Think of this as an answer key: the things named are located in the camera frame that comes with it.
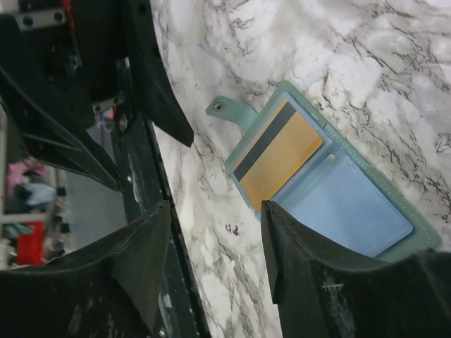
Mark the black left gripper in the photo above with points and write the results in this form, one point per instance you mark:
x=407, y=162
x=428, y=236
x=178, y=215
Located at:
x=77, y=46

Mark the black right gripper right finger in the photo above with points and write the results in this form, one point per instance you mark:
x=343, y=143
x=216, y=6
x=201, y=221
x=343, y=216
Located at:
x=323, y=289

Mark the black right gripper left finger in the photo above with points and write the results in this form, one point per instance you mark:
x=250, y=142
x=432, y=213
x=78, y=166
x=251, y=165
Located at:
x=76, y=295

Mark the light green card holder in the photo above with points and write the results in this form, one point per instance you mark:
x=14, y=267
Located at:
x=337, y=192

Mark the gold magnetic stripe card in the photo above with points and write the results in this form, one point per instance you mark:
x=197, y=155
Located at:
x=281, y=146

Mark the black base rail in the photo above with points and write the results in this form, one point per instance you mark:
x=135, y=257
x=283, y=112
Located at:
x=154, y=268

